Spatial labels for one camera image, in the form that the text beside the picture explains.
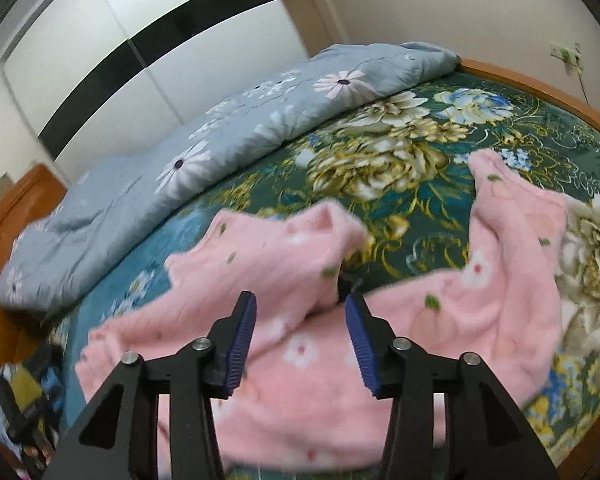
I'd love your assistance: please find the yellow cloth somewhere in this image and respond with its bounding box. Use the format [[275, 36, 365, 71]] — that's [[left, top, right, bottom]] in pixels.
[[9, 360, 52, 408]]

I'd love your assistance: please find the pink floral fleece garment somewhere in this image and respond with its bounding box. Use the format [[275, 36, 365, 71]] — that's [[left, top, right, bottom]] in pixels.
[[74, 149, 571, 472]]

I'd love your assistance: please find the blue-grey floral quilt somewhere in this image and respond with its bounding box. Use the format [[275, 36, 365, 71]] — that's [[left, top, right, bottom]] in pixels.
[[0, 41, 463, 313]]

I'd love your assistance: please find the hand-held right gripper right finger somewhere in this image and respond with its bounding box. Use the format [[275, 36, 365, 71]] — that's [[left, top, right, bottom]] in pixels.
[[344, 291, 561, 480]]

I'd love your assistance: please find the green floral bed blanket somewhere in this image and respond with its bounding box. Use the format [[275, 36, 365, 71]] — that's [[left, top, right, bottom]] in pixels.
[[50, 70, 600, 480]]

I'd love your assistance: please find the white wall socket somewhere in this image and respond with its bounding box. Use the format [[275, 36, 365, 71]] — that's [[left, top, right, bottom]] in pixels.
[[550, 42, 584, 69]]

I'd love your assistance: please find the wooden bed frame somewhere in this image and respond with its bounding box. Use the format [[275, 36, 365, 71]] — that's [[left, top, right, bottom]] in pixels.
[[459, 57, 600, 147]]

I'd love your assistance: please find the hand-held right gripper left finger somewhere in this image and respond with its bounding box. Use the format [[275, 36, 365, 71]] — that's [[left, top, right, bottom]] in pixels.
[[42, 291, 257, 480]]

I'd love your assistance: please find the white wardrobe with black stripe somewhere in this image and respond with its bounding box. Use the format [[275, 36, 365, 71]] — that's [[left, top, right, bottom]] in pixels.
[[0, 0, 341, 196]]

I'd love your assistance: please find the wooden headboard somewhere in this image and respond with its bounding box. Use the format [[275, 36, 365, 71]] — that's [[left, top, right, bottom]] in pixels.
[[0, 162, 70, 378]]

